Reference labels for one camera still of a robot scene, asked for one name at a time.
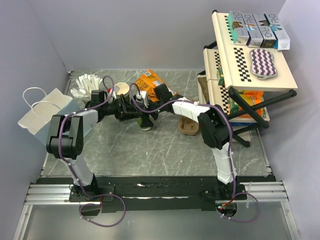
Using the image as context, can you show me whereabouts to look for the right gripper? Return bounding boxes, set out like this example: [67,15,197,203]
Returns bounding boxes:
[139,96,165,129]

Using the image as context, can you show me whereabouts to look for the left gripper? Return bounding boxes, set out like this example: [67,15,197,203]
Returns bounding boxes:
[101,94,140,122]

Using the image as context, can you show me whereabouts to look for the blue white paper bag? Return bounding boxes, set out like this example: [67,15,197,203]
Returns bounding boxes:
[17,87,81,146]

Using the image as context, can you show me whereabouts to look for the green paper coffee cup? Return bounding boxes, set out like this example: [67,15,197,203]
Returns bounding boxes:
[135,116,154,131]

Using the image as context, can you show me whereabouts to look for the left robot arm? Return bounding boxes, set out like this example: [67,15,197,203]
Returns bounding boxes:
[46,90,142,201]

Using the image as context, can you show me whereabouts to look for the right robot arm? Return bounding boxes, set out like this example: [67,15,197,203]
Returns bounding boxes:
[130,83,237,199]

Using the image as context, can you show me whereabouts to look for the stack of green paper cups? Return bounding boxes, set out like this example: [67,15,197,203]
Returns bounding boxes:
[114,82,130,102]

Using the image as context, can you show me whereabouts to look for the orange snack bag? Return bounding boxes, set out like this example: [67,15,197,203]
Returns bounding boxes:
[135,68,166,103]

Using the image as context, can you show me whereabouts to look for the brown cardboard cup carrier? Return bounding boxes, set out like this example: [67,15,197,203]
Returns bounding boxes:
[178,116,199,136]

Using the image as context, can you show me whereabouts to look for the white wrapped straws bundle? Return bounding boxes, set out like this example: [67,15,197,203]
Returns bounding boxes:
[70,73,102,101]

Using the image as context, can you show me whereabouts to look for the brown snack bag on shelf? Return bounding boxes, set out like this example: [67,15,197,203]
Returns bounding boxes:
[197,74,210,104]

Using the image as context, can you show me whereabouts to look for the green small box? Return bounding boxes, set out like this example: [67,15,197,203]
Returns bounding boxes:
[216,66,225,86]

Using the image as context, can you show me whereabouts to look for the beige black shelf rack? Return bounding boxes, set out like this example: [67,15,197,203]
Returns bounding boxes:
[203,10,298,148]

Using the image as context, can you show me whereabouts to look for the orange chip bag on shelf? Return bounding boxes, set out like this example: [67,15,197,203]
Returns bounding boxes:
[239,90,266,118]

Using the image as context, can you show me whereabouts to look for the pink black striped sponge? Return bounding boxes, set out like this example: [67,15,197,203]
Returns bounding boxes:
[249,48,278,81]

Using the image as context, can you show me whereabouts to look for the teal silver box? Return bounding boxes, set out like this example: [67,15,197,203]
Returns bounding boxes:
[227,11,250,46]

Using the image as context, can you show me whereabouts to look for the silver blue box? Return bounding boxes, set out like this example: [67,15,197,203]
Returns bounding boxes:
[241,13,264,48]

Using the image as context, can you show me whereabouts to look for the black silver box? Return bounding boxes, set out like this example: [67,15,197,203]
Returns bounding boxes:
[253,13,277,49]

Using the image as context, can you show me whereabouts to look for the white blue box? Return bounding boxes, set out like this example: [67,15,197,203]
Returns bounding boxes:
[264,12,291,51]

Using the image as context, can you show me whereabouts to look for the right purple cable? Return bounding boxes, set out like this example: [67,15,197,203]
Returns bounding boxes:
[130,83,262,223]

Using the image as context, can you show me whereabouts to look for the purple cable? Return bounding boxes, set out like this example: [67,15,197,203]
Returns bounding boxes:
[58,75,127,228]
[130,83,262,223]

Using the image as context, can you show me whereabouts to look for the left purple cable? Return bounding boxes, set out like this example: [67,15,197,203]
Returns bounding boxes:
[58,75,127,228]

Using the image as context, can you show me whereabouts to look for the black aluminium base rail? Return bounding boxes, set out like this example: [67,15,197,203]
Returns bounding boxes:
[24,174,289,216]

